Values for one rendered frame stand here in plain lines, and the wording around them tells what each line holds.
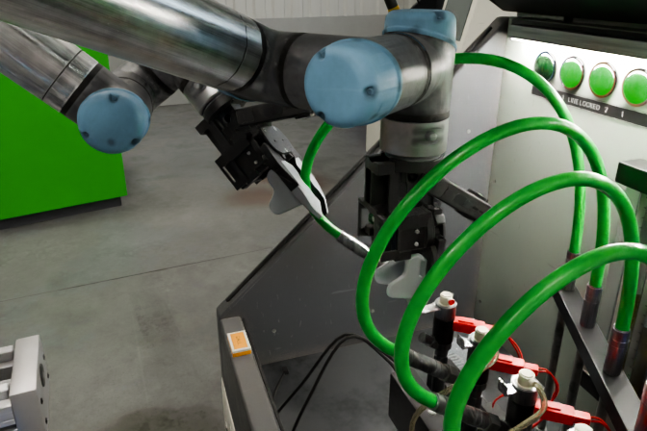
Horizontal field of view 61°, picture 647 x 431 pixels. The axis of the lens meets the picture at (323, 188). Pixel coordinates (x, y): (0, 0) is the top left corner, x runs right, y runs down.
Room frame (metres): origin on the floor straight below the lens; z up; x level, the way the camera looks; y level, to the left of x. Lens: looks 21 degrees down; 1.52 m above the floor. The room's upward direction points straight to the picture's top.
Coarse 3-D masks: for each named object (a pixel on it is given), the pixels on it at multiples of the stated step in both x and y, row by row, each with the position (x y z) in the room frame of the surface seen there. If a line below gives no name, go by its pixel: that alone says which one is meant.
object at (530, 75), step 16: (496, 64) 0.68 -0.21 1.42; (512, 64) 0.68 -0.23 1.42; (528, 80) 0.68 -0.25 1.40; (544, 80) 0.68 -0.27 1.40; (560, 112) 0.68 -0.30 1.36; (320, 128) 0.70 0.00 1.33; (320, 144) 0.70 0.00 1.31; (576, 144) 0.67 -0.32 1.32; (304, 160) 0.70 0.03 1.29; (576, 160) 0.67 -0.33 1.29; (304, 176) 0.69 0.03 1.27; (576, 192) 0.68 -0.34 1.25; (576, 208) 0.68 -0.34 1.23; (320, 224) 0.69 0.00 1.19; (576, 224) 0.67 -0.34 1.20; (576, 240) 0.67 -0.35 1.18; (576, 256) 0.67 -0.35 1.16
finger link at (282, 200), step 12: (288, 168) 0.69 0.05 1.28; (276, 180) 0.69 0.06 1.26; (300, 180) 0.69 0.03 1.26; (276, 192) 0.69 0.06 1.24; (288, 192) 0.68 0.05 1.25; (300, 192) 0.67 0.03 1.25; (312, 192) 0.69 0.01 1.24; (276, 204) 0.68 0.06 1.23; (288, 204) 0.68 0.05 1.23; (300, 204) 0.67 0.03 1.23; (312, 204) 0.67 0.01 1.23
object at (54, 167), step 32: (0, 96) 3.21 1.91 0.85; (32, 96) 3.30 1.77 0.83; (0, 128) 3.19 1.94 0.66; (32, 128) 3.28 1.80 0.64; (64, 128) 3.37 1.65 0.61; (0, 160) 3.17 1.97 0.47; (32, 160) 3.26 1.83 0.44; (64, 160) 3.36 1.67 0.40; (96, 160) 3.46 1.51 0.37; (0, 192) 3.15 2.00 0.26; (32, 192) 3.24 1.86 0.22; (64, 192) 3.34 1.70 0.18; (96, 192) 3.44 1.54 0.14; (0, 224) 3.16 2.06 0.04
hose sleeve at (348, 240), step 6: (342, 234) 0.69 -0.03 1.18; (348, 234) 0.70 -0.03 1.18; (336, 240) 0.69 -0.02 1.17; (342, 240) 0.69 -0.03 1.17; (348, 240) 0.69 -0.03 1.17; (354, 240) 0.69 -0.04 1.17; (348, 246) 0.69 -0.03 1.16; (354, 246) 0.69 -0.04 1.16; (360, 246) 0.69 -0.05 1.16; (366, 246) 0.69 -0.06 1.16; (354, 252) 0.69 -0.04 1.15; (360, 252) 0.69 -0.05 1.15; (366, 252) 0.69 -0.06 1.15; (378, 264) 0.69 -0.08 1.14
